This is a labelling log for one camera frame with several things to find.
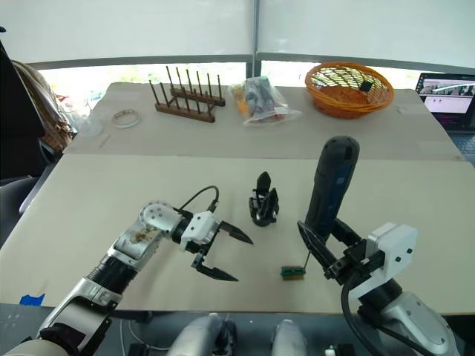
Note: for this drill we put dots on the black gripper assembly part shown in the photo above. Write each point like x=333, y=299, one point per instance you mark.
x=264, y=207

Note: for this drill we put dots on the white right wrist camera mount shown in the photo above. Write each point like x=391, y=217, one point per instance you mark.
x=395, y=246

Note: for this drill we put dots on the person with long hair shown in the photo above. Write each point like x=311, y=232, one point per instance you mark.
x=44, y=107

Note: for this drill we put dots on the orange woven basket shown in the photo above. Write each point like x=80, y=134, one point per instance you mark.
x=349, y=98

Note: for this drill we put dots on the dark blue electric screwdriver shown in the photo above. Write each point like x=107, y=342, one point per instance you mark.
x=332, y=185

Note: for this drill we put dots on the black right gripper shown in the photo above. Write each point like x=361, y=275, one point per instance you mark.
x=350, y=269

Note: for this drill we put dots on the open laptop computer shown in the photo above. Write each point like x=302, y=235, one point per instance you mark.
x=449, y=100

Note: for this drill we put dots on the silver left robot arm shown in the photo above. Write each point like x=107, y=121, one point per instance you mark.
x=126, y=248

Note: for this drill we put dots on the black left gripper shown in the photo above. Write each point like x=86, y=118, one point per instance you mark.
x=202, y=256

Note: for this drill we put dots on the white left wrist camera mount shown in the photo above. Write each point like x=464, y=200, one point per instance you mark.
x=200, y=224

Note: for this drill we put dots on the clear plastic container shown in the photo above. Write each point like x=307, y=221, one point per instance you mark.
x=91, y=124

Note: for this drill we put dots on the silver rounded robot leg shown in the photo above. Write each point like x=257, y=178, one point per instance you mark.
x=200, y=337
x=289, y=339

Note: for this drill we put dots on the blue tape piece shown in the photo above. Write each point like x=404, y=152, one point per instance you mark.
x=32, y=299

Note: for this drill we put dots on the small green screw holder block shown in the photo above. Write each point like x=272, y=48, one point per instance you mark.
x=293, y=272

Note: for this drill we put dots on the grey window frame post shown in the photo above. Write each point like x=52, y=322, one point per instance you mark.
x=256, y=41

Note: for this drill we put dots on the wooden peg dish rack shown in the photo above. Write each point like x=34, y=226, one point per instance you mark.
x=187, y=102

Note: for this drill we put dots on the small black item in basket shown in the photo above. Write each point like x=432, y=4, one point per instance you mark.
x=365, y=86

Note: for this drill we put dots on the clear plastic bag of items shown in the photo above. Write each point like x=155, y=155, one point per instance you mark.
x=259, y=104

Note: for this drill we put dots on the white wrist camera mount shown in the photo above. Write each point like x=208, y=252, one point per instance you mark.
x=395, y=246
x=200, y=224

